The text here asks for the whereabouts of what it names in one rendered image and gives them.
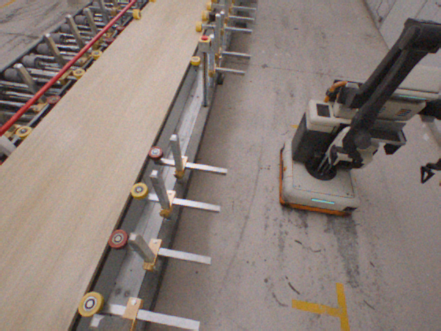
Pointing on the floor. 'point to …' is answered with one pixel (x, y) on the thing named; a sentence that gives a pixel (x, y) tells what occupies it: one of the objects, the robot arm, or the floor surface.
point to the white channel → (6, 146)
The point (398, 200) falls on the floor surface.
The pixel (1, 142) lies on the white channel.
